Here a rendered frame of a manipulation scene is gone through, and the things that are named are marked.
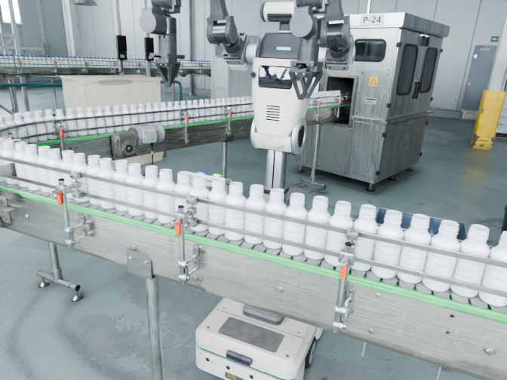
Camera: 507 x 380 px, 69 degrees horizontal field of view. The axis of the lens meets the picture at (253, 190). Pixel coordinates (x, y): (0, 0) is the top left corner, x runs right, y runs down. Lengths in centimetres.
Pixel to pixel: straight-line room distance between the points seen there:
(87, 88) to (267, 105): 363
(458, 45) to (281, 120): 1153
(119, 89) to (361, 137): 308
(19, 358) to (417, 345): 194
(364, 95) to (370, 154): 69
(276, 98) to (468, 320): 102
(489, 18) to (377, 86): 869
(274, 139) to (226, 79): 546
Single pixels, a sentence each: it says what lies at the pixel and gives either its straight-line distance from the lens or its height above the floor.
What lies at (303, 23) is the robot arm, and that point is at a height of 158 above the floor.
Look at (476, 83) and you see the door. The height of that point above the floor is 107.
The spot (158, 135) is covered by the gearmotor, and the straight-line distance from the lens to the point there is 260.
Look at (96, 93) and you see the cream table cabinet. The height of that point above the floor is 100.
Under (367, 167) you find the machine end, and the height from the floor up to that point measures 31.
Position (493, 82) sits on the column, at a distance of 856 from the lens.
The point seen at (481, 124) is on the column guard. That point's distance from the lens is 845.
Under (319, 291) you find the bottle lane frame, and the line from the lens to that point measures 101.
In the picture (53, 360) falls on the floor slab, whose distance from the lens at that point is 232.
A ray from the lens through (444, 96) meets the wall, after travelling 1292.
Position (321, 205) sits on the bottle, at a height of 115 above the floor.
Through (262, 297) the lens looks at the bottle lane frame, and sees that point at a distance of 108.
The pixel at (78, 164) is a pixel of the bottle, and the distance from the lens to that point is 137.
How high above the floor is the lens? 150
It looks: 20 degrees down
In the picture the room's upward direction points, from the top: 3 degrees clockwise
